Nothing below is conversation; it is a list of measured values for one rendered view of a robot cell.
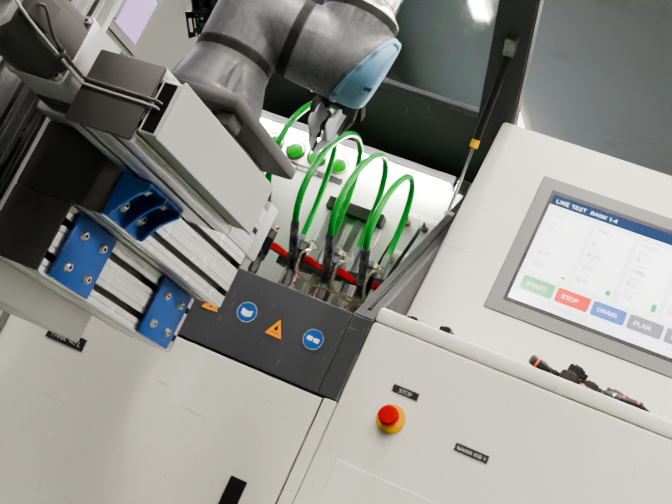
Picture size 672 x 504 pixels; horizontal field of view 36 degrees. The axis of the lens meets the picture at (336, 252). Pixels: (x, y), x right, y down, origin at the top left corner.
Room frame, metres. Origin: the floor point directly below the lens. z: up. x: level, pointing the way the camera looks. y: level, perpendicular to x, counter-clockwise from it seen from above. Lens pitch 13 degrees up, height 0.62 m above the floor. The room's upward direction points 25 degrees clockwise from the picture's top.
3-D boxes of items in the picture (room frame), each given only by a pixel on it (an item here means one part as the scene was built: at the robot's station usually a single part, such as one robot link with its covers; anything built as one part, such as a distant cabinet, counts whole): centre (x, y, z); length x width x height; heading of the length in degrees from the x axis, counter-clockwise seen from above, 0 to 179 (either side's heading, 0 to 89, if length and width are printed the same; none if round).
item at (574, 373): (1.85, -0.52, 1.01); 0.23 x 0.11 x 0.06; 73
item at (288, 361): (1.97, 0.22, 0.87); 0.62 x 0.04 x 0.16; 73
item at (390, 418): (1.80, -0.20, 0.80); 0.05 x 0.04 x 0.05; 73
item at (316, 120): (1.87, 0.14, 1.25); 0.06 x 0.03 x 0.09; 163
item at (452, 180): (2.45, 0.07, 1.43); 0.54 x 0.03 x 0.02; 73
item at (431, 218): (2.38, -0.16, 1.20); 0.13 x 0.03 x 0.31; 73
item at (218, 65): (1.42, 0.25, 1.09); 0.15 x 0.15 x 0.10
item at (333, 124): (1.86, 0.11, 1.25); 0.06 x 0.03 x 0.09; 163
